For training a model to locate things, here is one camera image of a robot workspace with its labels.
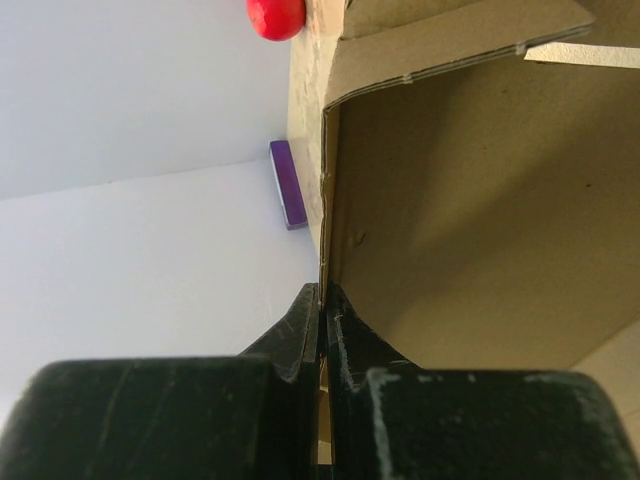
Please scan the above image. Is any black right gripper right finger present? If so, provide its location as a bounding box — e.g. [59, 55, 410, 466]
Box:
[324, 285, 639, 479]

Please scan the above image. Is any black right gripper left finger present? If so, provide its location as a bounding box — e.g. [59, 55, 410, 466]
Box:
[1, 283, 320, 479]

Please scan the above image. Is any red apple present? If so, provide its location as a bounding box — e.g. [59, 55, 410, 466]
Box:
[246, 0, 306, 42]

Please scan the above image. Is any purple rectangular box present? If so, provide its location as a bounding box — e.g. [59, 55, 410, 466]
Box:
[269, 140, 307, 230]

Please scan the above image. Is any brown cardboard box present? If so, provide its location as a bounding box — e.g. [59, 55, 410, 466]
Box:
[289, 1, 639, 439]

